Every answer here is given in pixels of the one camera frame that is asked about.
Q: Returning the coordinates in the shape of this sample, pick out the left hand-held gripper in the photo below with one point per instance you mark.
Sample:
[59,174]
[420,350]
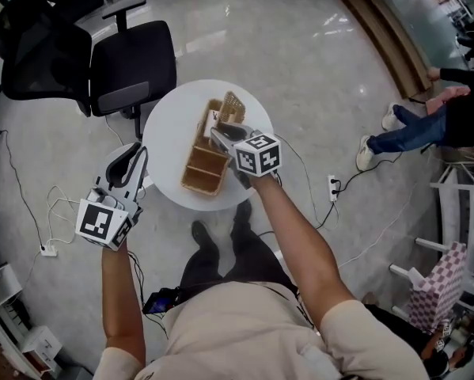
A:
[102,220]

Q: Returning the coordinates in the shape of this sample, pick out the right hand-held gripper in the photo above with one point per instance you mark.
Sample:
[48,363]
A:
[258,154]

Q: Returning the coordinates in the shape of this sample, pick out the woven wicker box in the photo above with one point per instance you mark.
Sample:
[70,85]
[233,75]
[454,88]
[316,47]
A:
[203,164]

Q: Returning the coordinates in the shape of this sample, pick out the person's left forearm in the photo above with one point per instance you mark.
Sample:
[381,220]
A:
[122,299]

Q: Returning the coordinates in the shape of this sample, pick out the person's right forearm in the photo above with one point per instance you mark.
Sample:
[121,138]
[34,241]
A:
[300,244]

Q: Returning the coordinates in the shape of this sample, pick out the white cardboard box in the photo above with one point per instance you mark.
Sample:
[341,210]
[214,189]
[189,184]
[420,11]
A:
[42,344]

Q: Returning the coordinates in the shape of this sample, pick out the pink checkered box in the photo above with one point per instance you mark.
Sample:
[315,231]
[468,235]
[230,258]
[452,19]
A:
[442,287]

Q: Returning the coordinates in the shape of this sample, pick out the person's black right shoe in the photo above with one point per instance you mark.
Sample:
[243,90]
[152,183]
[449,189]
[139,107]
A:
[242,211]

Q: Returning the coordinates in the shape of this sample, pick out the person's black shoe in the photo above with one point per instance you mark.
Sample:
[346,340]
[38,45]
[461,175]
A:
[242,211]
[203,238]

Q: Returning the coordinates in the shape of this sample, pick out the black office chair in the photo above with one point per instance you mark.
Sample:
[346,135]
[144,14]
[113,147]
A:
[133,65]

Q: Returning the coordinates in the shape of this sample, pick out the person's black left shoe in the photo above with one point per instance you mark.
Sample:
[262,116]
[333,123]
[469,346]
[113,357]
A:
[203,238]

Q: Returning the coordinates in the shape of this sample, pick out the small white power strip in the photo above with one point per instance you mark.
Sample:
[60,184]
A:
[49,250]

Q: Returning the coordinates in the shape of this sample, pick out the long white power strip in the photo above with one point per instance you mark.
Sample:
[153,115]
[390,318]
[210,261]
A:
[332,188]

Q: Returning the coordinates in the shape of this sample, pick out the person's black trousers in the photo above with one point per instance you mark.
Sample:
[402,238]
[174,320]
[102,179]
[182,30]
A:
[244,259]

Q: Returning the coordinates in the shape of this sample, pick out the black device at waist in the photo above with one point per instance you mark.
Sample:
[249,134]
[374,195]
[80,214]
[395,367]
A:
[161,301]

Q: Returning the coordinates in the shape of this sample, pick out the white storage shelf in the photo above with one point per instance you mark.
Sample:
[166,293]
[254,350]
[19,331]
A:
[1,285]

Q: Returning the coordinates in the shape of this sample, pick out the person's beige shirt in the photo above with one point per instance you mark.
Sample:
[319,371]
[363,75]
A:
[240,339]

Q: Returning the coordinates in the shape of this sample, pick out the white metal rack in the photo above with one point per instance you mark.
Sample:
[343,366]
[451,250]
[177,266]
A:
[454,180]

